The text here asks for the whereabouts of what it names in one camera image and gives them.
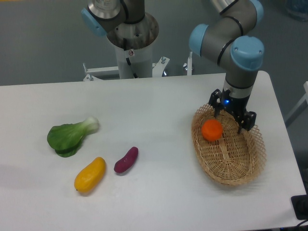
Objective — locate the woven wicker basket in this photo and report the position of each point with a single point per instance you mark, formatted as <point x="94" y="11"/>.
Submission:
<point x="236" y="158"/>

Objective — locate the purple sweet potato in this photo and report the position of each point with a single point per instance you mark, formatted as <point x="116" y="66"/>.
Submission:
<point x="127" y="161"/>

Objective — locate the yellow mango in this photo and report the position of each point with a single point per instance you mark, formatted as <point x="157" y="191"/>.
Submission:
<point x="89" y="177"/>

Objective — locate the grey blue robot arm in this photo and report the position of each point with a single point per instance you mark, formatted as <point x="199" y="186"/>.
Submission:
<point x="226" y="43"/>

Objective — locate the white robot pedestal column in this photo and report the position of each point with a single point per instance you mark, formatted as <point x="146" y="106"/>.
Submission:
<point x="133" y="44"/>

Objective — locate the orange fruit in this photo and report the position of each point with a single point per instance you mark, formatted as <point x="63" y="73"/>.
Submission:
<point x="212" y="130"/>

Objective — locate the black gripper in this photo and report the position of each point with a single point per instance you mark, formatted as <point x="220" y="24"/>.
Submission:
<point x="234" y="106"/>

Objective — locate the black device at table edge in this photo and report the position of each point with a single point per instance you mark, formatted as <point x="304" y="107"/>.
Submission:
<point x="300" y="206"/>

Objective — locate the white frame at right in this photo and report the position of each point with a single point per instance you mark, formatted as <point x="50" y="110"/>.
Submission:
<point x="299" y="107"/>

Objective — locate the green bok choy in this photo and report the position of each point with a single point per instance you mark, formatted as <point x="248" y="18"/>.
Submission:
<point x="66" y="139"/>

